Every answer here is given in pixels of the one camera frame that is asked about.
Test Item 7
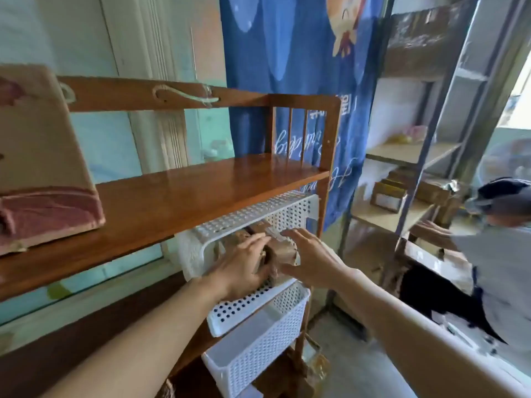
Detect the person's right hand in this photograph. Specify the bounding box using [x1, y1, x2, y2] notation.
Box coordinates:
[278, 227, 354, 290]

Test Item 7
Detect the person's left hand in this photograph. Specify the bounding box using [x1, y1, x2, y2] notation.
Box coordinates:
[201, 232, 274, 302]

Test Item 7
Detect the large cardboard box red tape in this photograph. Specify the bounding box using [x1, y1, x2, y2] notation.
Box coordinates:
[0, 64, 106, 256]

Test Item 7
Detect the person's right forearm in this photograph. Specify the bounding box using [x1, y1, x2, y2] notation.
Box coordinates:
[330, 268, 530, 398]

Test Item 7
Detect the person's left forearm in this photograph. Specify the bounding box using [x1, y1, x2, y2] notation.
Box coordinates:
[41, 277, 229, 398]

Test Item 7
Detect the small cardboard box white face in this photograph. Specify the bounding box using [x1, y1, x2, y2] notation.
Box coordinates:
[370, 182, 407, 214]

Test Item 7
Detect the brown wooden shelf rack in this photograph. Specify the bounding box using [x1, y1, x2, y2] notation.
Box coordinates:
[0, 75, 342, 398]

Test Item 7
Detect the low open cardboard box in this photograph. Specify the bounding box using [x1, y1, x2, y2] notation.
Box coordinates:
[388, 167, 457, 206]

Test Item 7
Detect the white perforated plastic basket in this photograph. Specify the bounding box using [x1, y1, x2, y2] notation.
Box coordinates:
[201, 281, 311, 398]
[176, 190, 320, 338]

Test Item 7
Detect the grey metal storage rack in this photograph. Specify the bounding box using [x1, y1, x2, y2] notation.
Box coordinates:
[327, 0, 531, 311]

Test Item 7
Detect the blue cartoon curtain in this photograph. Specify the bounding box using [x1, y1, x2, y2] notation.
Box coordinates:
[218, 0, 384, 233]

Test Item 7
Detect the white cord loop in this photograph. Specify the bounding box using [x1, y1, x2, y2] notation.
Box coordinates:
[58, 81, 77, 105]
[151, 85, 221, 108]

